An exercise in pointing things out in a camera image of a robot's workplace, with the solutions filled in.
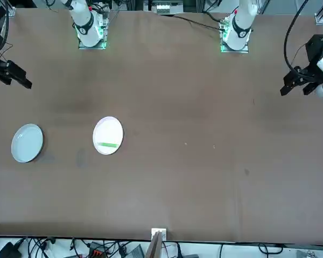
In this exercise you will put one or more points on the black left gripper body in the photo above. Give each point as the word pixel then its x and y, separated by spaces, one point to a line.
pixel 315 51

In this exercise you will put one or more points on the green marker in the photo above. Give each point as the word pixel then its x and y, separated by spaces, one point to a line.
pixel 107 144

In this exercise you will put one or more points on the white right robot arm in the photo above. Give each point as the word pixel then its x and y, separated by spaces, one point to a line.
pixel 86 21

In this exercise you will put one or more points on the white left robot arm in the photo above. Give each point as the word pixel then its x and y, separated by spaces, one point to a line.
pixel 241 24

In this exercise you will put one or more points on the blue plate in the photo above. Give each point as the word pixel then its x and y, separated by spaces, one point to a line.
pixel 27 142

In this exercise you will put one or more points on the white plate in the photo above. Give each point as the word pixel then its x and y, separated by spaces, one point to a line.
pixel 107 129

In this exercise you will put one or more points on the black power adapter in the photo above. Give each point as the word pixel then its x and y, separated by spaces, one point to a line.
pixel 6 251

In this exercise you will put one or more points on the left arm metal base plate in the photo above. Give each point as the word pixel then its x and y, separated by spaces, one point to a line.
pixel 223 48

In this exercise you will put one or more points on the metal camera post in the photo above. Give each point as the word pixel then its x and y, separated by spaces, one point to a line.
pixel 158 236

